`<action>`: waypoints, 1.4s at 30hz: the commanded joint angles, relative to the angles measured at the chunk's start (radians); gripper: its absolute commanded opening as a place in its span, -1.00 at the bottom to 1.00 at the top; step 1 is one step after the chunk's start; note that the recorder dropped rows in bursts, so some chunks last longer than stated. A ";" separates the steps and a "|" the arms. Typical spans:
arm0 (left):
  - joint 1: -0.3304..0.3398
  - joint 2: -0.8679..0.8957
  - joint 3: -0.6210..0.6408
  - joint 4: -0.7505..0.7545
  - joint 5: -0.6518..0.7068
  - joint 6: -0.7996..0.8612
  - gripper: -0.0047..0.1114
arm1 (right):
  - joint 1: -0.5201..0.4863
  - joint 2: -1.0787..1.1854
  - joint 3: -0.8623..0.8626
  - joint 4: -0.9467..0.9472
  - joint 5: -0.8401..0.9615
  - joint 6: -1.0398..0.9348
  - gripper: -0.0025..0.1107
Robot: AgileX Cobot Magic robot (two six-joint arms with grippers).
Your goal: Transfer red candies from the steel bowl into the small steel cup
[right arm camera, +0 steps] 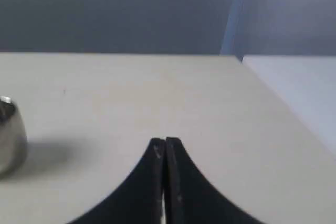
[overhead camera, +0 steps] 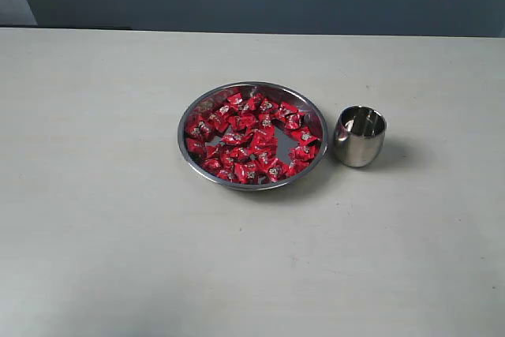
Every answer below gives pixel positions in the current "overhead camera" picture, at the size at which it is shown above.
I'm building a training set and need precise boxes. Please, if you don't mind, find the red candy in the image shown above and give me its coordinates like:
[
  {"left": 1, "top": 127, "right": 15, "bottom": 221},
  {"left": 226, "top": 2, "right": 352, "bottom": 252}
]
[
  {"left": 202, "top": 158, "right": 223, "bottom": 175},
  {"left": 185, "top": 138, "right": 207, "bottom": 156},
  {"left": 226, "top": 92, "right": 247, "bottom": 112},
  {"left": 276, "top": 102, "right": 299, "bottom": 119},
  {"left": 290, "top": 126, "right": 319, "bottom": 146},
  {"left": 289, "top": 145, "right": 319, "bottom": 162},
  {"left": 234, "top": 162, "right": 259, "bottom": 185},
  {"left": 265, "top": 161, "right": 287, "bottom": 183},
  {"left": 249, "top": 129, "right": 278, "bottom": 156}
]

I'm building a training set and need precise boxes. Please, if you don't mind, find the round stainless steel plate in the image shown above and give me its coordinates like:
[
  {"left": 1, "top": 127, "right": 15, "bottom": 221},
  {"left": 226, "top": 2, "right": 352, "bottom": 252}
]
[{"left": 178, "top": 81, "right": 328, "bottom": 191}]

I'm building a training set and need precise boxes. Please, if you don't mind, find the stainless steel cup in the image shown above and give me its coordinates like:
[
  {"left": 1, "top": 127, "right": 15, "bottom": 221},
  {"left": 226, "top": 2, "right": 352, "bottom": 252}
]
[{"left": 333, "top": 105, "right": 387, "bottom": 168}]

